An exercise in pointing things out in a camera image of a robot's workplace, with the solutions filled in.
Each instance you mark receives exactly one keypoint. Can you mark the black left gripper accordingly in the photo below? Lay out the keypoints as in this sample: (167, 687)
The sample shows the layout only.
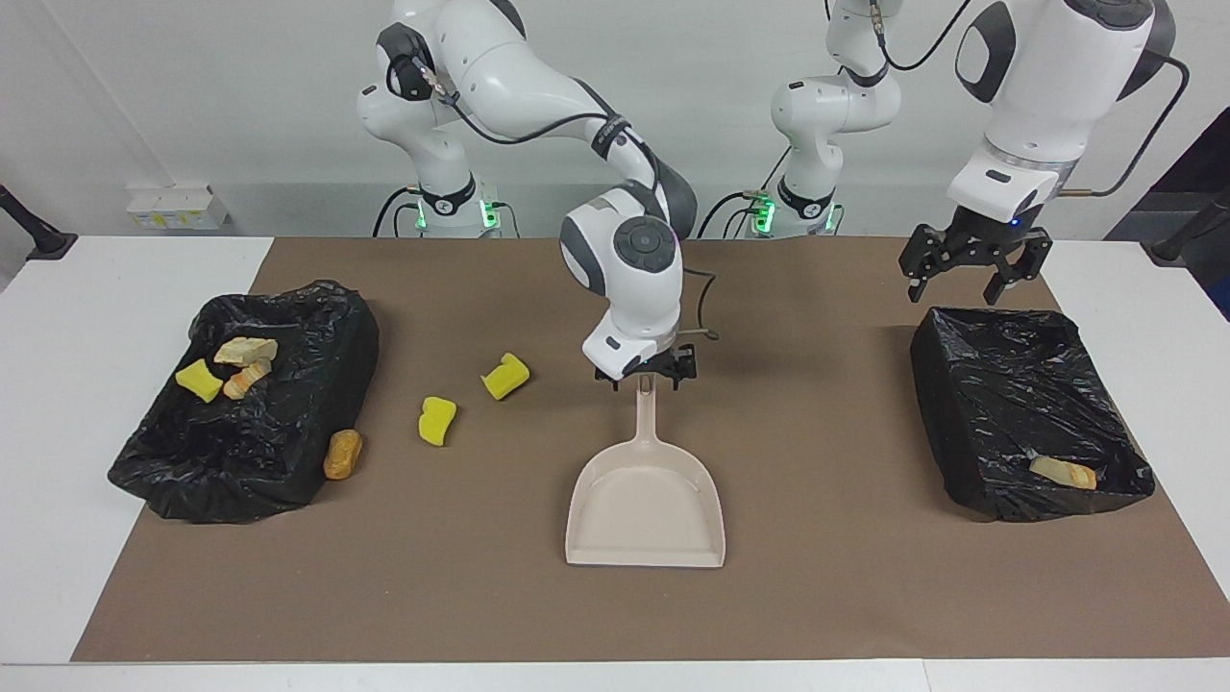
(990, 235)

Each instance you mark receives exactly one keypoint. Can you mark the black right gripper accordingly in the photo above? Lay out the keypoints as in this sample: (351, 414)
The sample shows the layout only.
(673, 360)

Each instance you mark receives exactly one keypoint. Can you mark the beige plastic dustpan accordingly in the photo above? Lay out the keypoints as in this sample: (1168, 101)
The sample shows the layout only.
(644, 509)

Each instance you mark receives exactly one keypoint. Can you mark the orange croissant piece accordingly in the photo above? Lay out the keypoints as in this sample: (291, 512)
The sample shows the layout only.
(245, 380)

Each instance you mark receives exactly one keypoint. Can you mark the pale bread chunk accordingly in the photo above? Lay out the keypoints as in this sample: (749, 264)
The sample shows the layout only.
(245, 349)

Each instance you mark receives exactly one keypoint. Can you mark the yellow sponge piece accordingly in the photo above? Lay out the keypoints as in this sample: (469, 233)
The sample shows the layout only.
(504, 377)
(199, 382)
(437, 421)

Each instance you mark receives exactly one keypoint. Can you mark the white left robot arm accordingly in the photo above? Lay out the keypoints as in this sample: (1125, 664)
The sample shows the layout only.
(1057, 77)

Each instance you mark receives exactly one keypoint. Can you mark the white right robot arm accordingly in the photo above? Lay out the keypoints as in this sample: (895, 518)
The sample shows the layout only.
(509, 67)

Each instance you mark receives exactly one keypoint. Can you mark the black bag-lined bin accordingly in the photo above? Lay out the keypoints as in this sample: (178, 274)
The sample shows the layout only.
(999, 384)
(269, 442)

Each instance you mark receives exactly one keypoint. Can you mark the orange white bread slice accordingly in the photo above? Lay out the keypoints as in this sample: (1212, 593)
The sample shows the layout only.
(1062, 473)

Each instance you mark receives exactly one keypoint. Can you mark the brown table mat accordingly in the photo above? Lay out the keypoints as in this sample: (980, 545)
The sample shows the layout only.
(480, 596)

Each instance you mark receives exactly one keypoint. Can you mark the brown bread nugget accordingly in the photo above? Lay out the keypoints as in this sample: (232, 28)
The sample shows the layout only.
(343, 454)

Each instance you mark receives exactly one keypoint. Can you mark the white socket box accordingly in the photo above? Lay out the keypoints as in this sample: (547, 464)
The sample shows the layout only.
(178, 210)

